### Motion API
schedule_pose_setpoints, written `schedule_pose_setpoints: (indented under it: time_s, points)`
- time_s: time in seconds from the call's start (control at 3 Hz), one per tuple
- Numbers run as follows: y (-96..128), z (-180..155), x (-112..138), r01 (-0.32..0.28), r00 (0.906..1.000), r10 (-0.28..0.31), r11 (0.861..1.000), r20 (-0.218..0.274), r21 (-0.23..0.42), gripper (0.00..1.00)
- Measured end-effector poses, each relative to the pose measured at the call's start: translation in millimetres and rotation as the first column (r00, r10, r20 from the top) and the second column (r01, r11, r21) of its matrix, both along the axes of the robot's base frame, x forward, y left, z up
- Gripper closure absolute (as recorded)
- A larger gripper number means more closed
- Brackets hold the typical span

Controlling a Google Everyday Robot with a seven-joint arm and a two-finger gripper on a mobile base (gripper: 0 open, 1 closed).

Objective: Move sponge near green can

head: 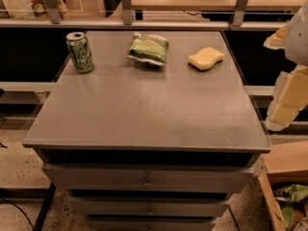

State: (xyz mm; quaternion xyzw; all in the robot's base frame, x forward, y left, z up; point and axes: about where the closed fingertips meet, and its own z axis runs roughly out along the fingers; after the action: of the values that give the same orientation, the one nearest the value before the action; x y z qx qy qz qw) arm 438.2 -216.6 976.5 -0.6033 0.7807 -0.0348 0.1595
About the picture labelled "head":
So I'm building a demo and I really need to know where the green snack bag in box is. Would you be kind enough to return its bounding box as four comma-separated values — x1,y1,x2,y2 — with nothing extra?
274,184,308,203

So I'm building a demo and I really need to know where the cardboard box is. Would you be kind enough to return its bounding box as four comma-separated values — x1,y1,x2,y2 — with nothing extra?
258,141,308,231

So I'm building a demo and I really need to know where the metal railing frame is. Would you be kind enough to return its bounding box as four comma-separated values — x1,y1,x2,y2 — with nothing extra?
0,0,285,31

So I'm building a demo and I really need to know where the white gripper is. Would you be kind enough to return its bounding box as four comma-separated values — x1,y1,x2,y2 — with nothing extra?
264,1,308,131

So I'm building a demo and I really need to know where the black floor cable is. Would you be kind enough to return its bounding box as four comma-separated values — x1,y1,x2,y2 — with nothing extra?
0,195,37,231

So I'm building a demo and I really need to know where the white orange bag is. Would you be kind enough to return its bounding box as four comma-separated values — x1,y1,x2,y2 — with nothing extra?
0,0,47,19

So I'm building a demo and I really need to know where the green drink can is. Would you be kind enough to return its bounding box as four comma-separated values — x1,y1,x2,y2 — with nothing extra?
66,32,94,73

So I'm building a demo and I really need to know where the grey drawer cabinet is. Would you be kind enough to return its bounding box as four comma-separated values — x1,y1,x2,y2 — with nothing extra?
24,31,270,231

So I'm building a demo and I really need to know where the yellow sponge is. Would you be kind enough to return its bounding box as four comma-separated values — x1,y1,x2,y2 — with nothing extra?
188,47,224,70

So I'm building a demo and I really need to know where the green chip bag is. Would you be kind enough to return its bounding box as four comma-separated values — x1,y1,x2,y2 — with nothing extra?
128,33,169,66

